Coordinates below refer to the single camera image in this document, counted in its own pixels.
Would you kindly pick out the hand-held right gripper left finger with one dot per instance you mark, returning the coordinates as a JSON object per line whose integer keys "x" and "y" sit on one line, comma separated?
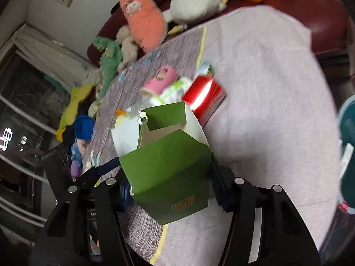
{"x": 124, "y": 199}

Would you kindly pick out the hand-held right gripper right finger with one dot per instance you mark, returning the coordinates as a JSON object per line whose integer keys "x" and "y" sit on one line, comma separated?
{"x": 222, "y": 191}

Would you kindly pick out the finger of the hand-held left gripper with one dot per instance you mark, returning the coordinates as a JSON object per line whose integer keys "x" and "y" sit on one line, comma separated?
{"x": 106, "y": 167}

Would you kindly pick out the green paper box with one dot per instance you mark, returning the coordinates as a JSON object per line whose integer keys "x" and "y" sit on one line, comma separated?
{"x": 166, "y": 166}

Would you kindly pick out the teal plastic trash bin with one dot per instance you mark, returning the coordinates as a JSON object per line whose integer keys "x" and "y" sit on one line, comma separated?
{"x": 348, "y": 124}

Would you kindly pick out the blue hat doll plush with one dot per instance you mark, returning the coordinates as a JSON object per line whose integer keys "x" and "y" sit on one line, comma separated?
{"x": 83, "y": 127}

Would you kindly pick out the yellow packet with orange tip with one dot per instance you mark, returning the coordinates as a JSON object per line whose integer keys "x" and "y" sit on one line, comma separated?
{"x": 120, "y": 112}

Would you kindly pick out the yellow plush toy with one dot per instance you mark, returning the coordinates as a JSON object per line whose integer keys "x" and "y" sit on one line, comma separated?
{"x": 72, "y": 108}

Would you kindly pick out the clear plastic wrapper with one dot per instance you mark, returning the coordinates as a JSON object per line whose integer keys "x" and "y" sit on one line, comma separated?
{"x": 137, "y": 106}

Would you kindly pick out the red shiny packet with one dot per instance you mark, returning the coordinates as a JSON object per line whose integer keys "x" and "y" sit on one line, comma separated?
{"x": 203, "y": 94}

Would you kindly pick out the pink roll packet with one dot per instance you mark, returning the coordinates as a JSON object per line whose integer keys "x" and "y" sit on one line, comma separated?
{"x": 160, "y": 81}

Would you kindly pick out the green white tissue packet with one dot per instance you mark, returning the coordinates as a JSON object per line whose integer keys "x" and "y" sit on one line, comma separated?
{"x": 174, "y": 88}

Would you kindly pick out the green dinosaur plush toy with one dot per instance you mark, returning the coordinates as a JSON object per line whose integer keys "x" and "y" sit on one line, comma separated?
{"x": 109, "y": 61}

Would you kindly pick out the white curtain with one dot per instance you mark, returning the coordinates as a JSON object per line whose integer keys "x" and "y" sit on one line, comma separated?
{"x": 50, "y": 52}

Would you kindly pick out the beige bear plush toy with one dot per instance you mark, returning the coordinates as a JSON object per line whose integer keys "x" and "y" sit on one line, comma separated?
{"x": 127, "y": 47}

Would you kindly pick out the pink doll plush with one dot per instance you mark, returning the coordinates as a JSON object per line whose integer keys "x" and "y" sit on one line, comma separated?
{"x": 144, "y": 25}

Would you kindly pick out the white duck plush toy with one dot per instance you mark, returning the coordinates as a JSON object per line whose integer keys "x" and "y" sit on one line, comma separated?
{"x": 194, "y": 2}

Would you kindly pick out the dark red leather sofa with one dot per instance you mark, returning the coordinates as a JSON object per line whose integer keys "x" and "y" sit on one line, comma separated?
{"x": 319, "y": 13}

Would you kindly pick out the glass window with white frame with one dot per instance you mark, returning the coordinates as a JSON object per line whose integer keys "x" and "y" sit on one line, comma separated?
{"x": 19, "y": 88}

